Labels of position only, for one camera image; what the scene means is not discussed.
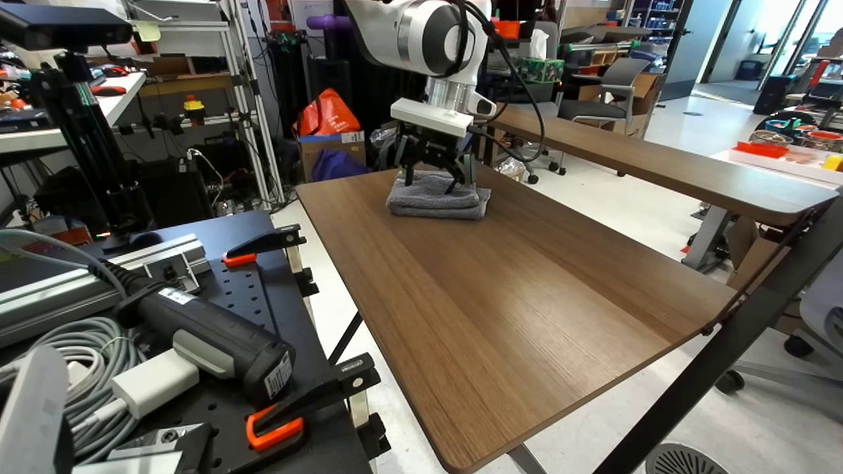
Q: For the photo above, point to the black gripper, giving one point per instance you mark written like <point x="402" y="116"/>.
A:
<point x="435" y="149"/>

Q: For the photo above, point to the grey towel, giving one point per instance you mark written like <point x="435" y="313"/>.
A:
<point x="435" y="195"/>

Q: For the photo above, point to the cardboard box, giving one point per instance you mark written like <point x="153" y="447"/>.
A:
<point x="334" y="151"/>

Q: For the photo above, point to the orange bag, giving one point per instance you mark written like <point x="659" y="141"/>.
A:
<point x="327" y="114"/>

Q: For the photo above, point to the brown wooden table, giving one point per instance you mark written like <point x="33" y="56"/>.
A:
<point x="517" y="307"/>

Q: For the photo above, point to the black orange clamp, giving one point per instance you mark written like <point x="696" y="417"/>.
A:
<point x="264" y="242"/>
<point x="298" y="412"/>

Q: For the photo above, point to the grey office chair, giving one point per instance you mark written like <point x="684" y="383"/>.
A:
<point x="608" y="93"/>

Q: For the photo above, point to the long wooden bench table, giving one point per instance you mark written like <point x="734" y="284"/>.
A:
<point x="650" y="158"/>

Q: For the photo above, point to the black handheld device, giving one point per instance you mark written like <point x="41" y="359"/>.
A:
<point x="220" y="338"/>

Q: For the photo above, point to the white power adapter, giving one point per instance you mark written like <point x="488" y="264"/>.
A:
<point x="156" y="379"/>

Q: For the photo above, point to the white shelf table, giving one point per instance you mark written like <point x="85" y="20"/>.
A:
<point x="61" y="118"/>

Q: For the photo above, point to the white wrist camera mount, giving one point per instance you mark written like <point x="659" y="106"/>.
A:
<point x="440" y="116"/>

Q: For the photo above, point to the white metal ladder frame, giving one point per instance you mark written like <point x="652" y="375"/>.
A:
<point x="255" y="95"/>

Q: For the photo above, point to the black camera tripod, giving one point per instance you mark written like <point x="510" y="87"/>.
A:
<point x="93" y="149"/>

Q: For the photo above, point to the silver aluminium rail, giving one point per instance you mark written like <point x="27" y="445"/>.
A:
<point x="81" y="280"/>

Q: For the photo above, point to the black stereo camera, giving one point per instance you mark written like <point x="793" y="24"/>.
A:
<point x="61" y="24"/>

